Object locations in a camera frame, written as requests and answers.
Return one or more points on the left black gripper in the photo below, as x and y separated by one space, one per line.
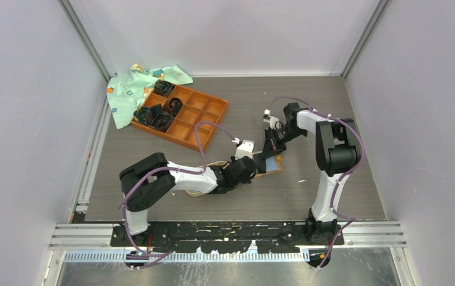
247 181

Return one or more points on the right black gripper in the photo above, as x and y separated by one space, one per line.
270 148

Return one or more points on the orange leather card holder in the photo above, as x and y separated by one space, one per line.
274 164

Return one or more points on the dark grey credit card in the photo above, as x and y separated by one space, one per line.
260 162

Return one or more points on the oval wooden card tray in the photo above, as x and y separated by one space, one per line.
198 189

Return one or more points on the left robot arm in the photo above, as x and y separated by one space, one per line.
147 181

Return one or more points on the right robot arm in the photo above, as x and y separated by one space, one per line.
338 151

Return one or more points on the orange compartment organizer tray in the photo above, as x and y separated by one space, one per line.
191 127

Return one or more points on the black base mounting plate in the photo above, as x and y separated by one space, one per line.
227 237

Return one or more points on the rolled dark belt middle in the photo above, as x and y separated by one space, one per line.
174 105

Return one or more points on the rolled dark belt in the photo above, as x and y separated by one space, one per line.
141 114
163 88
174 105
159 119

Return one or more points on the rolled dark belt front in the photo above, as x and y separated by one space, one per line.
159 119

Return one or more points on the rolled dark belt top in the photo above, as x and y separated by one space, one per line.
163 88

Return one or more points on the rolled dark belt left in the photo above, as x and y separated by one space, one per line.
141 114

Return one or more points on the green patterned cloth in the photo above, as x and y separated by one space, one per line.
126 93

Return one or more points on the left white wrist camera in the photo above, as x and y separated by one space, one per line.
244 149

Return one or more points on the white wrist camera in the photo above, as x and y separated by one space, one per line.
270 119
244 149

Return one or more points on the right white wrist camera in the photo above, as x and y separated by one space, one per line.
270 119

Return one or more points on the white slotted cable duct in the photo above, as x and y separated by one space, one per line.
126 256

